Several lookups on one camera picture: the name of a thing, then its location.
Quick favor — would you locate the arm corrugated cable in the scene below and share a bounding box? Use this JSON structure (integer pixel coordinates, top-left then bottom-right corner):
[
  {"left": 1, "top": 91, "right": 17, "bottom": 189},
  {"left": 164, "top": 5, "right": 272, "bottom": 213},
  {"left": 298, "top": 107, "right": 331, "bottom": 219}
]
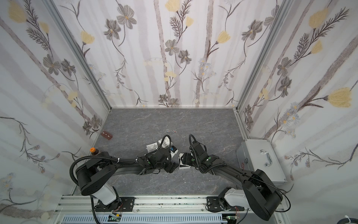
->
[
  {"left": 188, "top": 133, "right": 202, "bottom": 169},
  {"left": 69, "top": 155, "right": 138, "bottom": 187}
]

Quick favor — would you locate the brown bottle orange cap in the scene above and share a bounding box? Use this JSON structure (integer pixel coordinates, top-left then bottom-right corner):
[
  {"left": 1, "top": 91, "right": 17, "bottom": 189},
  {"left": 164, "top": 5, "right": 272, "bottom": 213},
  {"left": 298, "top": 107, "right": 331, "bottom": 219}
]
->
[{"left": 90, "top": 147, "right": 99, "bottom": 155}]

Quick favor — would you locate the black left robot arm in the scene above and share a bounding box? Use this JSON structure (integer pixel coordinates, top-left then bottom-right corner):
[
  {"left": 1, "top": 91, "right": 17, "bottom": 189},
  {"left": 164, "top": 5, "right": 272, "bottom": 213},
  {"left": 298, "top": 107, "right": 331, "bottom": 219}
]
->
[{"left": 70, "top": 146, "right": 179, "bottom": 206}]

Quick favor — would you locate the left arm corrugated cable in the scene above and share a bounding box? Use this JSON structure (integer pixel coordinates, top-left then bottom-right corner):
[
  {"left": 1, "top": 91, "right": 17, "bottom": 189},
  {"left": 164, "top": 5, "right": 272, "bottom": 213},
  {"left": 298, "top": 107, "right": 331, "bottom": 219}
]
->
[{"left": 69, "top": 155, "right": 138, "bottom": 187}]

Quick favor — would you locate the silver metal case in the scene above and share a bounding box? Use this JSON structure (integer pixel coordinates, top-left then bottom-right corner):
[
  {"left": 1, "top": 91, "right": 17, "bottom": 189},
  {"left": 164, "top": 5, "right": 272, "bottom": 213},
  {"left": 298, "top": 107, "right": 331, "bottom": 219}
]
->
[{"left": 236, "top": 139, "right": 287, "bottom": 186}]

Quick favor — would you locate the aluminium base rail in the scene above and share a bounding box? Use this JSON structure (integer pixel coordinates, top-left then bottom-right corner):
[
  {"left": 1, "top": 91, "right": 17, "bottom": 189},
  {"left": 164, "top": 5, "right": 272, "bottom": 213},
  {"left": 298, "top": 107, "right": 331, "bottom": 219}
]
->
[{"left": 54, "top": 194, "right": 289, "bottom": 224}]

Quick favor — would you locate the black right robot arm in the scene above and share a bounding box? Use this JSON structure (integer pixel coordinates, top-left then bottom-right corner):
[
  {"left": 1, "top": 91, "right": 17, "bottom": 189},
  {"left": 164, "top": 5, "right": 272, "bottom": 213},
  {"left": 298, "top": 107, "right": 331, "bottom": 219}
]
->
[{"left": 181, "top": 140, "right": 283, "bottom": 221}]

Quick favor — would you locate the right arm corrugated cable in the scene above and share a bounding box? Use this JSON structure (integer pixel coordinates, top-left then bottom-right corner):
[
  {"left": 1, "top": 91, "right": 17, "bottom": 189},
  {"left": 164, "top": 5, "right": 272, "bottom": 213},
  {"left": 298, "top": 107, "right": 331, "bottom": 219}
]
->
[{"left": 188, "top": 133, "right": 202, "bottom": 169}]

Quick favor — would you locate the small brown red box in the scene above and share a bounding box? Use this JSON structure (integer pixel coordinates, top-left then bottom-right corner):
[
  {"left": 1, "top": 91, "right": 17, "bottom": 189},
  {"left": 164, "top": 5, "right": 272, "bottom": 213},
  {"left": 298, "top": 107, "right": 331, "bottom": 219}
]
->
[{"left": 101, "top": 131, "right": 113, "bottom": 140}]

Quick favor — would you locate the white jewelry box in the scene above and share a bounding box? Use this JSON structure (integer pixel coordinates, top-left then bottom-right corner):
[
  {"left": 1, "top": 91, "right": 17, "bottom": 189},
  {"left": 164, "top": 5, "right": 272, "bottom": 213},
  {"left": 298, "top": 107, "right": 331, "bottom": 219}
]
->
[
  {"left": 158, "top": 137, "right": 172, "bottom": 148},
  {"left": 146, "top": 142, "right": 158, "bottom": 153}
]

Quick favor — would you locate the white jewelry box base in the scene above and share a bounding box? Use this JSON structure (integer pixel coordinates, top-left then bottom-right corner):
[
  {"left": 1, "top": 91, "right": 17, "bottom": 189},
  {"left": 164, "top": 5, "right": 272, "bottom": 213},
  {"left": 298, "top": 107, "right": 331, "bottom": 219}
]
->
[{"left": 178, "top": 153, "right": 191, "bottom": 170}]

